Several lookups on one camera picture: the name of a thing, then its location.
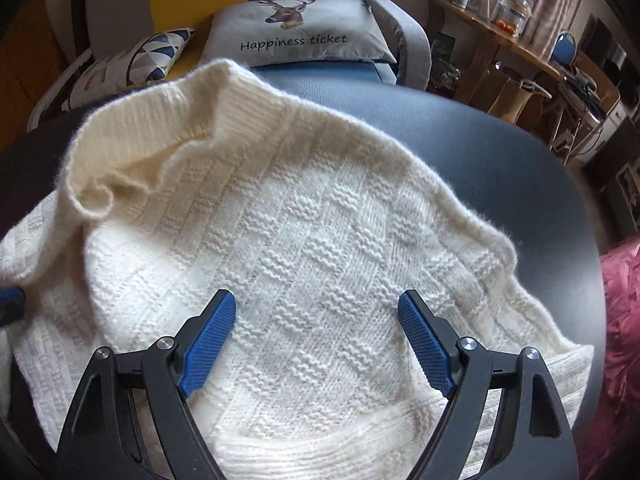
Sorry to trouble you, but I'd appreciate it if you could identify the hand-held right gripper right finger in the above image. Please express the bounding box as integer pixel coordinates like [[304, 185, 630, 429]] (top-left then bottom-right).
[[397, 289, 583, 480]]

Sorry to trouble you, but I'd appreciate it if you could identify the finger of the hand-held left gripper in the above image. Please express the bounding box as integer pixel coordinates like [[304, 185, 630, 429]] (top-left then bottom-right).
[[0, 286, 26, 331]]

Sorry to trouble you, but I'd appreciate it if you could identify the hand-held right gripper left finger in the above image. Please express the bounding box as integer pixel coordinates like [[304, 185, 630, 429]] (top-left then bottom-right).
[[56, 289, 237, 480]]

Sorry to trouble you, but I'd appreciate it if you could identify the cream knit sweater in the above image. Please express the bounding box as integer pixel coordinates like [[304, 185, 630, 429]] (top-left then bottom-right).
[[0, 57, 596, 480]]

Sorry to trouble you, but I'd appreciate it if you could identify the red ruffled quilt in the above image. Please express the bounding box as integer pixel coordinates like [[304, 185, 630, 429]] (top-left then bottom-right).
[[577, 240, 640, 480]]

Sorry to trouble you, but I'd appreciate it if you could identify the brown paper bag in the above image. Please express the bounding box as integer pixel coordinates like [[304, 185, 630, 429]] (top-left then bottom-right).
[[487, 60, 553, 126]]

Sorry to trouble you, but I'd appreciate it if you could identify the white triangle pattern pillow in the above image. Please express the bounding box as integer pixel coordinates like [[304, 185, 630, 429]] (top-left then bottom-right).
[[42, 27, 196, 121]]

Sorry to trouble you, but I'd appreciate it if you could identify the wooden desk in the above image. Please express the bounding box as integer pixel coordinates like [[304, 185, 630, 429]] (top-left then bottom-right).
[[427, 0, 566, 111]]

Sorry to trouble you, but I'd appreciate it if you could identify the grey deer print pillow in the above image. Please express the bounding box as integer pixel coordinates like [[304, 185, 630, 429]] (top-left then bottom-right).
[[204, 0, 398, 68]]

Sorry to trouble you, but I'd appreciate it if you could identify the clear plastic jar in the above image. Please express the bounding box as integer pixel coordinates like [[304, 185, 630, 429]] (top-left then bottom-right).
[[495, 0, 531, 31]]

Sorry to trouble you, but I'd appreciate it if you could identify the black television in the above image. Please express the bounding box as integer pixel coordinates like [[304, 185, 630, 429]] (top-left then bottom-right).
[[582, 17, 628, 76]]

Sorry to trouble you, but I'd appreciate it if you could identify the pink patterned curtain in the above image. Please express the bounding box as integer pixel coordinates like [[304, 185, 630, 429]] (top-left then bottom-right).
[[517, 0, 588, 61]]

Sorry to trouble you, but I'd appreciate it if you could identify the blue handled basket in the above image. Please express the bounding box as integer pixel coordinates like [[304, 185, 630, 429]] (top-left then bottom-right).
[[550, 31, 578, 63]]

